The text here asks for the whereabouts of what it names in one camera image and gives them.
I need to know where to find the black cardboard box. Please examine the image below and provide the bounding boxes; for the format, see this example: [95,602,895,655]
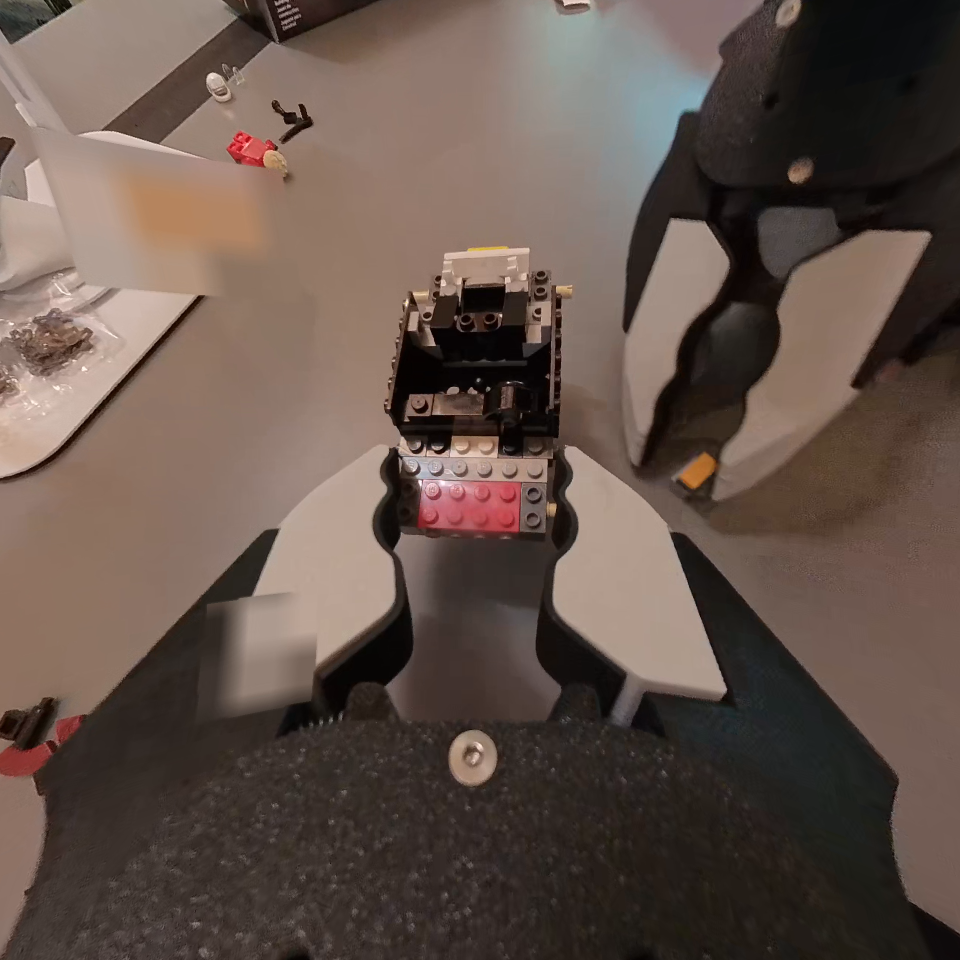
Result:
[223,0,376,44]

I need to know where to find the red toy brick piece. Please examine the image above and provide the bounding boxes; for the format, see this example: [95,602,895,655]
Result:
[226,130,279,171]

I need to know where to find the white rounded tray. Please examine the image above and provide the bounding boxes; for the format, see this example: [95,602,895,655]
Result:
[0,131,205,481]

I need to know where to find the black toy brick vehicle model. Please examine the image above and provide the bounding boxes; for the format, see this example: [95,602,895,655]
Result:
[388,243,580,541]

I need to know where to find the grey desk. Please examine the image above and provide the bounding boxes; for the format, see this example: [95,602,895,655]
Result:
[0,0,960,960]

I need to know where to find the pile of orange black bricks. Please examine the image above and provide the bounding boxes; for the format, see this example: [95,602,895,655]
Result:
[0,696,90,779]

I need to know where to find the clear bag of brick pieces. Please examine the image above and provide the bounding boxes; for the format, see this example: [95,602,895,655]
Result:
[0,306,127,425]

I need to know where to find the small orange brick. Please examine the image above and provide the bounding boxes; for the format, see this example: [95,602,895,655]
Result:
[673,451,723,502]

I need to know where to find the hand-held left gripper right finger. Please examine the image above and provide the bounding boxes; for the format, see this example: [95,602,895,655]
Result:
[537,444,729,726]

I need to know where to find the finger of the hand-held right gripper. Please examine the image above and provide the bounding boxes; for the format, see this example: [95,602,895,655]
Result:
[706,228,933,504]
[621,216,735,472]

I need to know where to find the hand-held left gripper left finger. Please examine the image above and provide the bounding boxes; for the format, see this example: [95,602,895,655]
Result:
[253,442,415,684]

